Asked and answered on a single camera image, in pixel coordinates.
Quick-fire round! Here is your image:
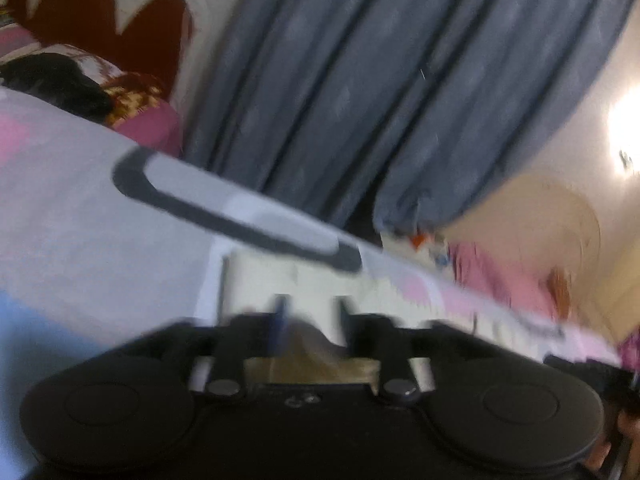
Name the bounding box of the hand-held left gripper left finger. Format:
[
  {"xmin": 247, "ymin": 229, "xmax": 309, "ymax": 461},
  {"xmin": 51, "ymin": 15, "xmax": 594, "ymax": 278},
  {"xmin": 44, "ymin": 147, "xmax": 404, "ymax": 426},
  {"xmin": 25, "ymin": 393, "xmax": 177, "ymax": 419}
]
[{"xmin": 186, "ymin": 294, "xmax": 292, "ymax": 404}]

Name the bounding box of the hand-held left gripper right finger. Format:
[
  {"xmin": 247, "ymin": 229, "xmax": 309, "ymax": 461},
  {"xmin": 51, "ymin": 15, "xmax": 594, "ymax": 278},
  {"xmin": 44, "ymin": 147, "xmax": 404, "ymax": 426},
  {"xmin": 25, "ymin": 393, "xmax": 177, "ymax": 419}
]
[{"xmin": 338, "ymin": 296, "xmax": 437, "ymax": 407}]

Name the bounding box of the cream knit sweater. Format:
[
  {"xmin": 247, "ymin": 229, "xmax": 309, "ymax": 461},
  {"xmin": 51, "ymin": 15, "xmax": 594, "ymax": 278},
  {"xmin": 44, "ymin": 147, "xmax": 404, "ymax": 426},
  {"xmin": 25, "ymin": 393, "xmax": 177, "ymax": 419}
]
[{"xmin": 219, "ymin": 249, "xmax": 401, "ymax": 387}]

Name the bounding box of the person's right hand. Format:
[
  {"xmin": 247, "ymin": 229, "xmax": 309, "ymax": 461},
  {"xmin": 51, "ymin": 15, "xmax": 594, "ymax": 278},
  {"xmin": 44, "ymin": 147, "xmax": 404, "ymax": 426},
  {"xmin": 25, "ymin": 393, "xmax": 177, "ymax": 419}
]
[{"xmin": 583, "ymin": 406, "xmax": 640, "ymax": 473}]

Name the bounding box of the colourful small cloth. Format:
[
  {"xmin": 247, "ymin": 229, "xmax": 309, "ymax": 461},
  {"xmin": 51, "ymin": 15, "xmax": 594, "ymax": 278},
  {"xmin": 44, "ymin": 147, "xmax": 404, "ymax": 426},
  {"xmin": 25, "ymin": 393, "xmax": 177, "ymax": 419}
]
[{"xmin": 407, "ymin": 231, "xmax": 451, "ymax": 272}]

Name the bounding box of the pink cloth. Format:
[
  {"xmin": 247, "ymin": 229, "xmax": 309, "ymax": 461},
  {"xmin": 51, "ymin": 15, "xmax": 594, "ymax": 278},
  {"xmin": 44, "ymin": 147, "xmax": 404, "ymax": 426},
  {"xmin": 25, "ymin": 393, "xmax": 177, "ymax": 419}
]
[{"xmin": 449, "ymin": 239, "xmax": 557, "ymax": 322}]

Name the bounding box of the cream arched headboard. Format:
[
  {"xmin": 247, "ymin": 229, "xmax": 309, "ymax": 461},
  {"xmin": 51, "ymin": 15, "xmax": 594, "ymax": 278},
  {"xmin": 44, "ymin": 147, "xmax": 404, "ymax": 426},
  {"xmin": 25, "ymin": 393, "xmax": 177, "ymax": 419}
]
[{"xmin": 440, "ymin": 172, "xmax": 603, "ymax": 321}]

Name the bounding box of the patterned grey bed sheet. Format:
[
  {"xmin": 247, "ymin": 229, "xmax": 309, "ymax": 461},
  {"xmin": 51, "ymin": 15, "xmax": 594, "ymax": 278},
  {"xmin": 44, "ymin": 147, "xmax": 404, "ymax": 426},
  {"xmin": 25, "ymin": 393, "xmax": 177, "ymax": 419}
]
[{"xmin": 0, "ymin": 86, "xmax": 626, "ymax": 480}]

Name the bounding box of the wide blue-grey curtain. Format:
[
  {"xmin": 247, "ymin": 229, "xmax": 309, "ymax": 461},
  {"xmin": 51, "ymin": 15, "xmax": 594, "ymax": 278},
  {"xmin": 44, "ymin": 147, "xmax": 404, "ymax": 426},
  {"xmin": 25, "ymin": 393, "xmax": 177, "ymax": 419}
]
[{"xmin": 182, "ymin": 0, "xmax": 640, "ymax": 233}]

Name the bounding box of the floral pink pillow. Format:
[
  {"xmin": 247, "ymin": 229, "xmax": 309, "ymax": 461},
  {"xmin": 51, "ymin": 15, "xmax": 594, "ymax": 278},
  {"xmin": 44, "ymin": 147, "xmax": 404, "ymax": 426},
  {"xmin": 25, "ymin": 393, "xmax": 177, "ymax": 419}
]
[{"xmin": 75, "ymin": 55, "xmax": 185, "ymax": 157}]

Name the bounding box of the dark cloth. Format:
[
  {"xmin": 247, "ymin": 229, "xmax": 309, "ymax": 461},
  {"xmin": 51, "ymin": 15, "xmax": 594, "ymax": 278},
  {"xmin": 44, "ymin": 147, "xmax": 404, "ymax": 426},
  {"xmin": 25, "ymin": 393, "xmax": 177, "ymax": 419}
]
[{"xmin": 0, "ymin": 52, "xmax": 115, "ymax": 122}]

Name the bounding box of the red scalloped headboard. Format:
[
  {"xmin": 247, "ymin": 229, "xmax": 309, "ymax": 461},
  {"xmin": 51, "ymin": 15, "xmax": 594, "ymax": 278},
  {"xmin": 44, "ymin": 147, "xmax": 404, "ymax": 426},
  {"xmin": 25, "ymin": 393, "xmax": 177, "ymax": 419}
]
[{"xmin": 0, "ymin": 0, "xmax": 211, "ymax": 126}]

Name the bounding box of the pink striped pillow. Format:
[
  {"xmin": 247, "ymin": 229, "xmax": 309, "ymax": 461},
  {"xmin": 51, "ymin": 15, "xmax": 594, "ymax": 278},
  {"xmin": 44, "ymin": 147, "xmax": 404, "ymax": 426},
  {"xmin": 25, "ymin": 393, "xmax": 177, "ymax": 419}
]
[{"xmin": 0, "ymin": 24, "xmax": 46, "ymax": 63}]

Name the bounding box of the glowing wall lamp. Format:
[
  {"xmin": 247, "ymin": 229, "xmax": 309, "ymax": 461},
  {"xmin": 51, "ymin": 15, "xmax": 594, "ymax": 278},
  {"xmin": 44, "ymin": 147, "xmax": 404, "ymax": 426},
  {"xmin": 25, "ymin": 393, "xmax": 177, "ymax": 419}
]
[{"xmin": 606, "ymin": 87, "xmax": 640, "ymax": 178}]

